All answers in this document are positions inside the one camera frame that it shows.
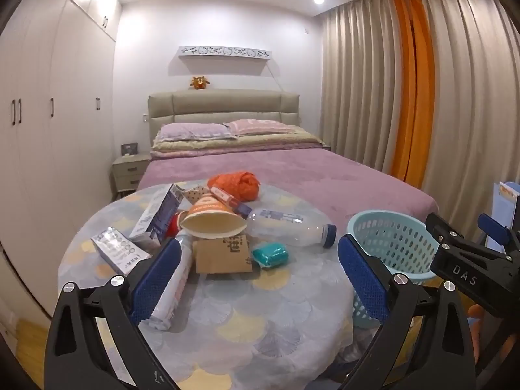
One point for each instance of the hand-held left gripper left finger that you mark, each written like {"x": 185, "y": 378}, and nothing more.
{"x": 158, "y": 280}

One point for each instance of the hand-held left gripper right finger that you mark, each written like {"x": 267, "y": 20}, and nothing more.
{"x": 361, "y": 276}

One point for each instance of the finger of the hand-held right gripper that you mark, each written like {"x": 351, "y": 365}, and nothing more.
{"x": 438, "y": 227}
{"x": 493, "y": 227}

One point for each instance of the light blue plastic basket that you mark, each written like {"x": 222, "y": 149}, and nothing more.
{"x": 390, "y": 243}

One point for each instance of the red and white paper cup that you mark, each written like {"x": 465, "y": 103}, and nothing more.
{"x": 211, "y": 221}

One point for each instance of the teal plastic packet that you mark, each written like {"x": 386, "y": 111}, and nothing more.
{"x": 270, "y": 255}

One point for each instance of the white tube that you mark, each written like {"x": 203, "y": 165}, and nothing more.
{"x": 174, "y": 292}

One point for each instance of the silver printed box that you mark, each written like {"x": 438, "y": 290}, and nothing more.
{"x": 118, "y": 250}

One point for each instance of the small red cup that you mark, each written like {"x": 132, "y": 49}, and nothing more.
{"x": 174, "y": 223}

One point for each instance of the blue and white box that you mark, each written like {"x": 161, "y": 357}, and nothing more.
{"x": 156, "y": 215}

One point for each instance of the brown cardboard piece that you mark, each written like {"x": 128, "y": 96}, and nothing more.
{"x": 219, "y": 256}

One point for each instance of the clear plastic bottle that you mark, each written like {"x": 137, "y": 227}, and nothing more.
{"x": 284, "y": 227}

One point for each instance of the polka dot carton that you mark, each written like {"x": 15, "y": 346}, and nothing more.
{"x": 194, "y": 193}

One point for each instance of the red white blue box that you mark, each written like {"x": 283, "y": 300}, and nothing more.
{"x": 221, "y": 195}

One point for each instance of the beige nightstand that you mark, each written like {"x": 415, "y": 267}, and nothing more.
{"x": 128, "y": 174}

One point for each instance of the bed with purple bedspread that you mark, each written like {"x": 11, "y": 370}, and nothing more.
{"x": 317, "y": 174}

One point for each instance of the beige curtain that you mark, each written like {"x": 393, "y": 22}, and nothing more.
{"x": 471, "y": 109}

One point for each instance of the orange plastic bag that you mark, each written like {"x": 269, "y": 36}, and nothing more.
{"x": 235, "y": 183}

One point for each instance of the small dark clock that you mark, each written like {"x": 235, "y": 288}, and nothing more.
{"x": 130, "y": 148}

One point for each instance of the orange curtain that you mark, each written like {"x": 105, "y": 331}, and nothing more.
{"x": 412, "y": 89}

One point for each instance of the purple pillow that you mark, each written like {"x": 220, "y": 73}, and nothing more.
{"x": 191, "y": 132}

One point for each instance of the folded beige blanket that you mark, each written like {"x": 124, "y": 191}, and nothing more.
{"x": 264, "y": 142}

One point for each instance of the pink pillow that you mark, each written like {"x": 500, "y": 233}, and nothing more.
{"x": 256, "y": 126}

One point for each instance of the white wardrobe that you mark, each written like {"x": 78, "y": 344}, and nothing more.
{"x": 53, "y": 130}

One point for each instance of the beige padded headboard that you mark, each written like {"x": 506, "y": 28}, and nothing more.
{"x": 223, "y": 105}

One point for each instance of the orange plush toy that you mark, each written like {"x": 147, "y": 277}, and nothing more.
{"x": 200, "y": 82}

